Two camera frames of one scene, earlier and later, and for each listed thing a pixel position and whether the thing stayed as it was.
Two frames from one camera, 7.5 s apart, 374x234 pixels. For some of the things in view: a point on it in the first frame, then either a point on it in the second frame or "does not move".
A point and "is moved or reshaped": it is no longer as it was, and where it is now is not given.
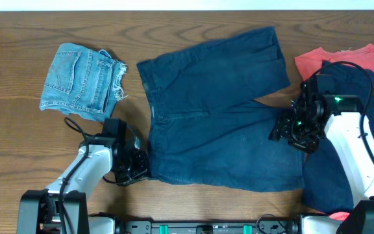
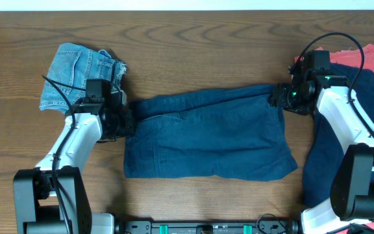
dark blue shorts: [206, 129] is moved or reshaped
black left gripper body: [140, 163] -> [126, 121]
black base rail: [292, 226] does not move
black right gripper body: [300, 132] -> [291, 99]
